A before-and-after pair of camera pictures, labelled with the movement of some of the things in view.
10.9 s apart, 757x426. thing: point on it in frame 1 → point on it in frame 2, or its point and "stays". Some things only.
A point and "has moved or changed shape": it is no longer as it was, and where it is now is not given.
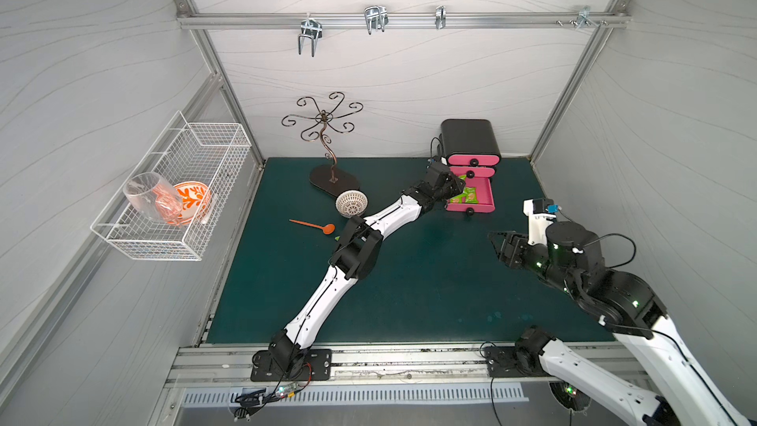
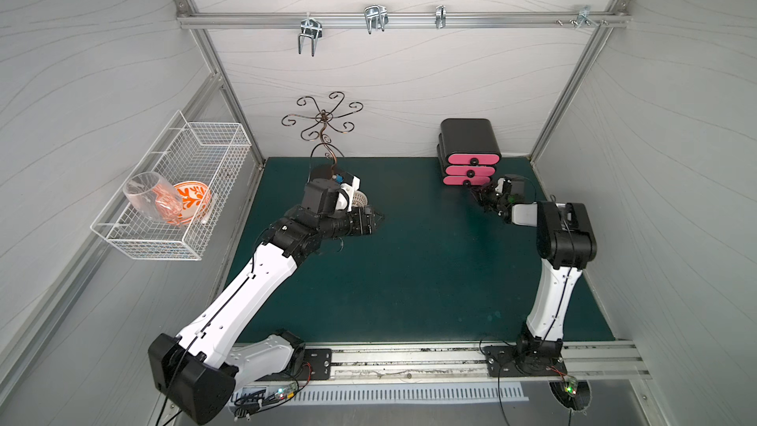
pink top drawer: [489, 160] stays
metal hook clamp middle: [376, 18] stays
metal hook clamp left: [309, 29] stays
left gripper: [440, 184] → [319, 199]
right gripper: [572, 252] → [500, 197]
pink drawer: [473, 172] stays
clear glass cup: [154, 196] stays
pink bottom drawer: [485, 197] has moved or changed shape
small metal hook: [440, 19] stays
